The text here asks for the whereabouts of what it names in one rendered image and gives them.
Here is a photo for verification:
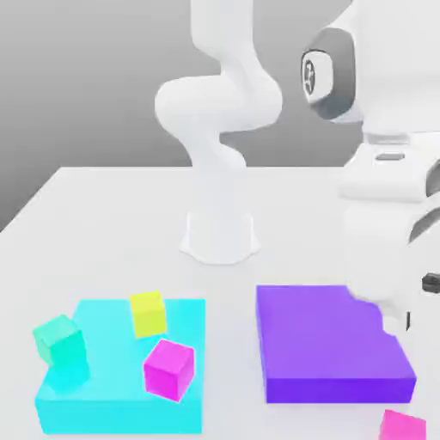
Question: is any small teal cube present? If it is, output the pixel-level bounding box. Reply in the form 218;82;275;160
32;313;88;371

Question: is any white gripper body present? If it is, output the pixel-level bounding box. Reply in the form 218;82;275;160
345;283;413;339

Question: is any large purple box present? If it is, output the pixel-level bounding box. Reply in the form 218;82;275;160
255;284;418;405

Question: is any small pink cube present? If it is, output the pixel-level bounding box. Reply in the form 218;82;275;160
379;408;428;440

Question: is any small yellow cube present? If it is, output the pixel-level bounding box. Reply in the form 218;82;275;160
129;290;168;339

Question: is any large cyan box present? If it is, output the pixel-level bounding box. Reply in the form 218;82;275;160
34;297;206;437

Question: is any small magenta cube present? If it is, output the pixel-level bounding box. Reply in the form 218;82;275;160
143;338;196;404

